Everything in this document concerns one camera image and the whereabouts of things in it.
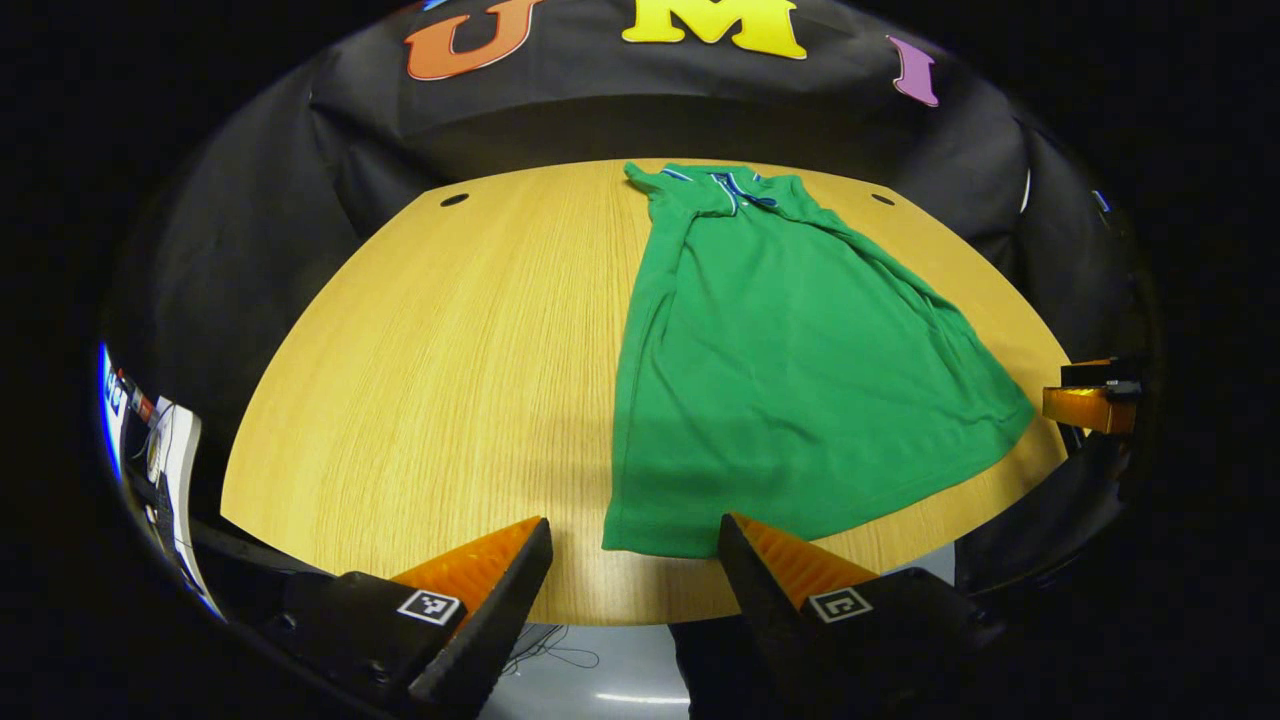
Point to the green T-shirt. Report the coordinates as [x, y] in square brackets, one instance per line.
[790, 380]

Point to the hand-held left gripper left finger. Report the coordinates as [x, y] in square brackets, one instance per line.
[500, 620]

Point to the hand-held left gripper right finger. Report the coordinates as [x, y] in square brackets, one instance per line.
[760, 610]

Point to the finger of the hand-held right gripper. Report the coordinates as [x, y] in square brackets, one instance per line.
[1090, 408]

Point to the person's dark trousers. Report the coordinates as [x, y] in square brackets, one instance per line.
[715, 675]

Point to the black backdrop cloth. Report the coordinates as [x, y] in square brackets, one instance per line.
[600, 110]

